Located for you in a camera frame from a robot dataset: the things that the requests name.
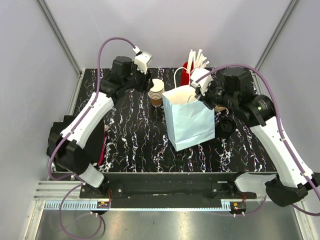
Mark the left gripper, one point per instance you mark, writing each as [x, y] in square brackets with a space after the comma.
[147, 82]

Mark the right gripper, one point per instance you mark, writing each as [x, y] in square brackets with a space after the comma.
[204, 98]

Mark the light blue paper bag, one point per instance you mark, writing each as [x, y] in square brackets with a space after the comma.
[188, 121]

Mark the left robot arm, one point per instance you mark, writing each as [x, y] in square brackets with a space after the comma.
[67, 148]

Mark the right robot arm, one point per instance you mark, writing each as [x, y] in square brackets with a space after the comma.
[231, 87]

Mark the stack of paper cups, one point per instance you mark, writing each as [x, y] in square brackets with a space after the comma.
[155, 94]

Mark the stack of black lids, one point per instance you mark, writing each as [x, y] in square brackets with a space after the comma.
[225, 128]

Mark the red straw holder cup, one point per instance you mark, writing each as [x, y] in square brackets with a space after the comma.
[185, 76]

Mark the white wrapped straws bundle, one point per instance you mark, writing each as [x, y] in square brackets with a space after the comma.
[196, 60]

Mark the black marble pattern mat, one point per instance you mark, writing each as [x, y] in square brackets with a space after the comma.
[136, 140]

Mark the black cloth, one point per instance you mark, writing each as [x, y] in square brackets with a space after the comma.
[95, 143]

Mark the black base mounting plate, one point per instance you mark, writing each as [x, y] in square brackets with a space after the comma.
[205, 184]

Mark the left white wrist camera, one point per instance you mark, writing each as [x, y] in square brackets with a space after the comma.
[141, 60]

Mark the aluminium frame rail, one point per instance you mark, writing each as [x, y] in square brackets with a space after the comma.
[160, 207]

